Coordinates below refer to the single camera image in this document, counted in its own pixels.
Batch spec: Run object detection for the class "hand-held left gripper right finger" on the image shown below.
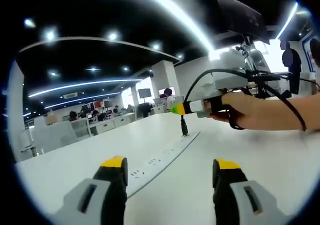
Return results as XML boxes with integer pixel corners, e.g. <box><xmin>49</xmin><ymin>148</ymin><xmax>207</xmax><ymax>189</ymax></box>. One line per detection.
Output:
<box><xmin>212</xmin><ymin>157</ymin><xmax>289</xmax><ymax>225</ymax></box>

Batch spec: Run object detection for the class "black data cable USB plug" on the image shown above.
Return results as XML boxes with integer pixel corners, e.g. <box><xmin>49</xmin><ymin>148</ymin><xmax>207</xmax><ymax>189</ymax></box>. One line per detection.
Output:
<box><xmin>179</xmin><ymin>68</ymin><xmax>251</xmax><ymax>138</ymax></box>

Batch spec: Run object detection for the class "black laptop stand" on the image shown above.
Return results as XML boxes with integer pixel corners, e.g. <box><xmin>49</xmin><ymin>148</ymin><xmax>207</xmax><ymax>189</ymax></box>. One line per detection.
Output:
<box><xmin>246</xmin><ymin>69</ymin><xmax>283</xmax><ymax>99</ymax></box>

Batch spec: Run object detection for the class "white desk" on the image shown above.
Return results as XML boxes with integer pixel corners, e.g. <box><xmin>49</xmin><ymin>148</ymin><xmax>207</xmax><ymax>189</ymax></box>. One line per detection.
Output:
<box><xmin>14</xmin><ymin>94</ymin><xmax>320</xmax><ymax>225</ymax></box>

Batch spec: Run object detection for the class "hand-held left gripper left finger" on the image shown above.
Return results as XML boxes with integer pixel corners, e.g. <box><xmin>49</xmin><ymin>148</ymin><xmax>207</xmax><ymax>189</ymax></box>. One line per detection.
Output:
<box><xmin>53</xmin><ymin>155</ymin><xmax>129</xmax><ymax>225</ymax></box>

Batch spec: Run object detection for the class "hanging black monitor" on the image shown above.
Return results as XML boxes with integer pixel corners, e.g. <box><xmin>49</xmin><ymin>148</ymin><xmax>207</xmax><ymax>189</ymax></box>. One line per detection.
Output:
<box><xmin>213</xmin><ymin>0</ymin><xmax>266</xmax><ymax>36</ymax></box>

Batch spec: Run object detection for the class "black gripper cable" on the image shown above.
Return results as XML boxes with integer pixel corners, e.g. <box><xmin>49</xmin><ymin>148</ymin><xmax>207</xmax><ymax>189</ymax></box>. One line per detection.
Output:
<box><xmin>259</xmin><ymin>83</ymin><xmax>308</xmax><ymax>132</ymax></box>

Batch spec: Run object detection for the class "person's right hand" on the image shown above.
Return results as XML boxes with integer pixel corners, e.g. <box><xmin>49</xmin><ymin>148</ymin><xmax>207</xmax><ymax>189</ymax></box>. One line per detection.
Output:
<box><xmin>208</xmin><ymin>91</ymin><xmax>256</xmax><ymax>131</ymax></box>

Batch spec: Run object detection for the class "screen on floor stand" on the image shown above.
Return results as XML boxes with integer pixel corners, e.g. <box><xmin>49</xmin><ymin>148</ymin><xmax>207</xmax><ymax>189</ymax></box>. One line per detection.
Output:
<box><xmin>137</xmin><ymin>87</ymin><xmax>152</xmax><ymax>106</ymax></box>

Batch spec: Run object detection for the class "white USB port strip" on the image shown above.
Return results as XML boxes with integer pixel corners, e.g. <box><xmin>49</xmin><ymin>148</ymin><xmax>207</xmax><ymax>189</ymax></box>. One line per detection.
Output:
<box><xmin>125</xmin><ymin>130</ymin><xmax>202</xmax><ymax>200</ymax></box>

